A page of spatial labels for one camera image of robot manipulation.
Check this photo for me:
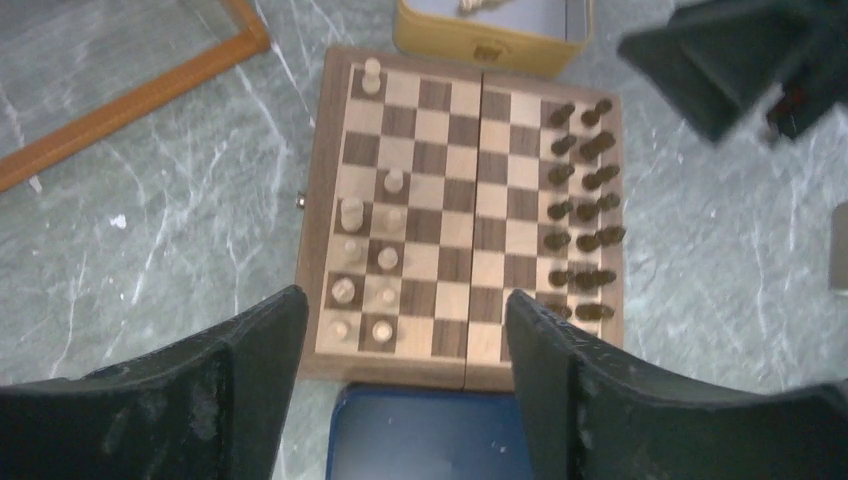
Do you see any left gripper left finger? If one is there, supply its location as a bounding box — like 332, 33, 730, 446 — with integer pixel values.
1, 285, 309, 479

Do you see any dark chess pieces group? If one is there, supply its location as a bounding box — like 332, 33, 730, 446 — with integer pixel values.
540, 97, 626, 326

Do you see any light wooden king piece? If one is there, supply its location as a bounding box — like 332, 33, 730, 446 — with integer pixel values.
339, 197, 365, 233

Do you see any light wooden pawn piece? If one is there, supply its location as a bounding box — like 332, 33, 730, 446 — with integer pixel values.
371, 320, 394, 344

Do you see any light wooden rook corner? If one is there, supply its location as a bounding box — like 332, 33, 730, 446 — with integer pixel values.
360, 57, 382, 96

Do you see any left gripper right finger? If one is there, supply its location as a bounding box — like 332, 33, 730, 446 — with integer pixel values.
505, 290, 847, 479

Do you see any small white plastic part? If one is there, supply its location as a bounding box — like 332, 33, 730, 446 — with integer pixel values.
828, 202, 848, 297

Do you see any light wooden queen piece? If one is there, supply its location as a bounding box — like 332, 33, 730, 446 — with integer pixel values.
384, 208, 405, 232

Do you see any light wooden rook piece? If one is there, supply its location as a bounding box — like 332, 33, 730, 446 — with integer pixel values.
329, 320, 351, 341

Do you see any gold metal tin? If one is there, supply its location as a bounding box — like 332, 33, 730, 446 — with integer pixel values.
393, 1, 594, 79

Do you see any wooden chess board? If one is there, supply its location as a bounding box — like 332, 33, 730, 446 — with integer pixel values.
296, 46, 624, 391

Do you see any blue square tray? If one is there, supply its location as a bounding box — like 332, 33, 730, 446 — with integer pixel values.
325, 384, 534, 479

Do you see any wooden shelf rack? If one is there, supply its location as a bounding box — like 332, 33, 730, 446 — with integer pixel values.
1, 1, 270, 191

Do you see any light wooden bishop piece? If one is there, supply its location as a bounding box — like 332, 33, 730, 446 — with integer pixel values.
343, 239, 362, 264

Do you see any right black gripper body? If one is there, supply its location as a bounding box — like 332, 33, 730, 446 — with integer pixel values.
617, 1, 847, 144

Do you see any light wooden knight piece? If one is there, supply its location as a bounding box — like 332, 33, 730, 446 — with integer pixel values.
330, 277, 357, 305

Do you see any light chess pieces pile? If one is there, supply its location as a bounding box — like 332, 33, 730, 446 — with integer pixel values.
458, 0, 508, 15

